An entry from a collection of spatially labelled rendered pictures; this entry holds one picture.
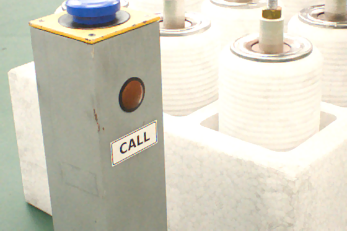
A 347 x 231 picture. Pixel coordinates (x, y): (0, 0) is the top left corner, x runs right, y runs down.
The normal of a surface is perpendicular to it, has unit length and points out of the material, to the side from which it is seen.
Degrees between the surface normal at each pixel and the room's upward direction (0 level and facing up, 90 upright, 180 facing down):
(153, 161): 90
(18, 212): 0
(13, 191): 0
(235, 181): 90
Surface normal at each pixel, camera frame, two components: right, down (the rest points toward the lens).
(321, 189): 0.75, 0.25
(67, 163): -0.66, 0.32
